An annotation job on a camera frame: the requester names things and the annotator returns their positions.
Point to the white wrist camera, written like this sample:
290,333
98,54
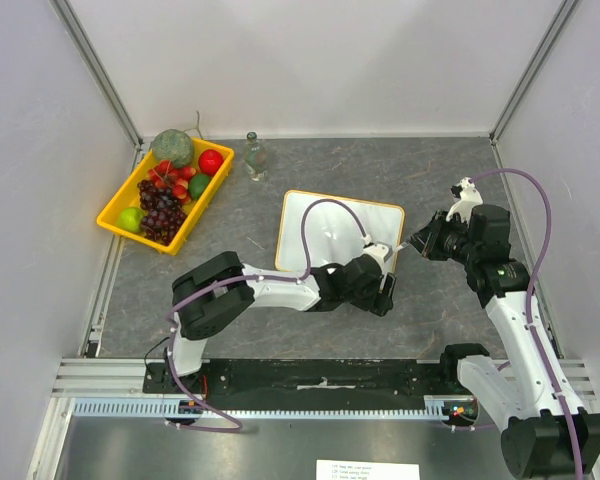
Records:
466,198
381,252

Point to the yellow plastic tray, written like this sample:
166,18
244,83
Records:
128,196

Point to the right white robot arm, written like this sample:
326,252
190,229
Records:
545,429

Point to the purple grape bunch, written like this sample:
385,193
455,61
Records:
164,215

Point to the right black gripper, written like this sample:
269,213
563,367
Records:
434,238

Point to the white paper label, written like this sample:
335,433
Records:
356,470

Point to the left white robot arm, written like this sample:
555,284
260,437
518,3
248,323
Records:
208,298

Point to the red apple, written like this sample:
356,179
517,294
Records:
210,161

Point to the clear glass bottle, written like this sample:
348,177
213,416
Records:
255,157

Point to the light green apple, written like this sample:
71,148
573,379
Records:
130,220

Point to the wood framed whiteboard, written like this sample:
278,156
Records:
334,228

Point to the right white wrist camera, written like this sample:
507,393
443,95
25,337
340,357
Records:
466,198

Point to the red strawberry cluster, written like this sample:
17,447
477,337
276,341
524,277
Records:
167,176

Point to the grey slotted cable duct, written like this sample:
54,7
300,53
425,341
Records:
182,409

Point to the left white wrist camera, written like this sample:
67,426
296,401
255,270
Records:
381,252

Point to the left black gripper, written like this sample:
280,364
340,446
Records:
380,304

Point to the dark green lime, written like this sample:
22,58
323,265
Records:
198,184

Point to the green melon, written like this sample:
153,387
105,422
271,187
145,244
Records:
175,146

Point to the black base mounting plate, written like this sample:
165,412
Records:
232,376

